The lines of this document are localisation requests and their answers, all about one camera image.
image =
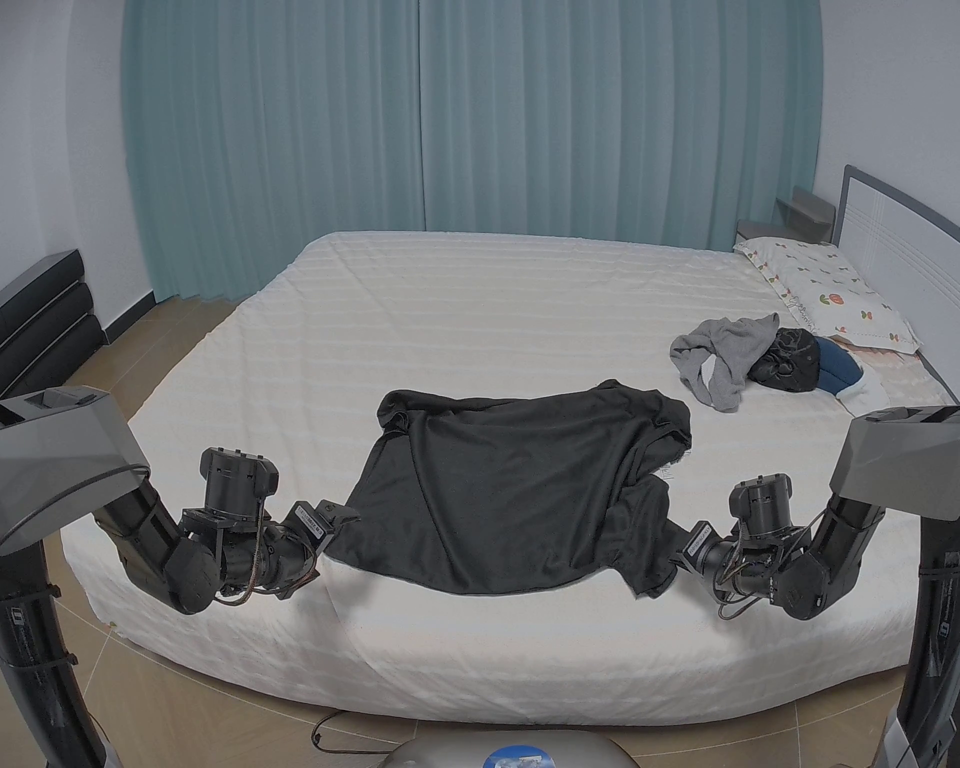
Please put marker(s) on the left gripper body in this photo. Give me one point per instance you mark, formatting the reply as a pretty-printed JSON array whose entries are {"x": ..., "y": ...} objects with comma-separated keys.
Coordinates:
[{"x": 319, "y": 547}]

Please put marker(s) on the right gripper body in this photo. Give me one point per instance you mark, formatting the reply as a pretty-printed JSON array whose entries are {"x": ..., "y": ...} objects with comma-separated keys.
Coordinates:
[{"x": 694, "y": 566}]

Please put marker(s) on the black T-shirt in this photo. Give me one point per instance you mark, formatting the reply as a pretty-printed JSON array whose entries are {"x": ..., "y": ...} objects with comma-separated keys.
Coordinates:
[{"x": 510, "y": 487}]

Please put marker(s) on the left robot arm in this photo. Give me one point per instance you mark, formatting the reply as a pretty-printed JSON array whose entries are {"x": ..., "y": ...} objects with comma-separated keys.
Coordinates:
[{"x": 67, "y": 450}]

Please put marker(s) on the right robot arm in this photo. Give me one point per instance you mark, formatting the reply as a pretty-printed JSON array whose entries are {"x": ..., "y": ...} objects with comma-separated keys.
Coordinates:
[{"x": 892, "y": 457}]

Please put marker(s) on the bed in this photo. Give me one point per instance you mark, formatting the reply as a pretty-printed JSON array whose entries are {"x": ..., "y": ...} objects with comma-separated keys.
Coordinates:
[{"x": 487, "y": 315}]

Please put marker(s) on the black garment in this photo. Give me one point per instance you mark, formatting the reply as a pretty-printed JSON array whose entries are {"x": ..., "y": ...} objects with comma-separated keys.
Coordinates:
[{"x": 787, "y": 364}]

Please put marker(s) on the grey garment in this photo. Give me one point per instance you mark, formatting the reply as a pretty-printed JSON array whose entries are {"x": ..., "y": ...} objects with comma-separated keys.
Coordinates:
[{"x": 731, "y": 345}]

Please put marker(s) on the dark blue and white garment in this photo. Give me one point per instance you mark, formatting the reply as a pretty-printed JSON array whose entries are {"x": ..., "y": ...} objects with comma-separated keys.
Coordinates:
[{"x": 836, "y": 367}]

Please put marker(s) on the white printed pillow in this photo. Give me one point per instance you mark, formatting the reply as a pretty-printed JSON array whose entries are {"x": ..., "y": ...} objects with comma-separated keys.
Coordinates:
[{"x": 832, "y": 289}]

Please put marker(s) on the grey bedside table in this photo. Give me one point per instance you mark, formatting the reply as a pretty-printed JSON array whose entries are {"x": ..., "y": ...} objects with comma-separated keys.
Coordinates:
[{"x": 795, "y": 217}]

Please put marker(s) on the blue-green curtain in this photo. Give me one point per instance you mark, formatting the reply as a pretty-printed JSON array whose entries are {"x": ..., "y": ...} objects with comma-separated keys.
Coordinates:
[
  {"x": 270, "y": 150},
  {"x": 615, "y": 120}
]

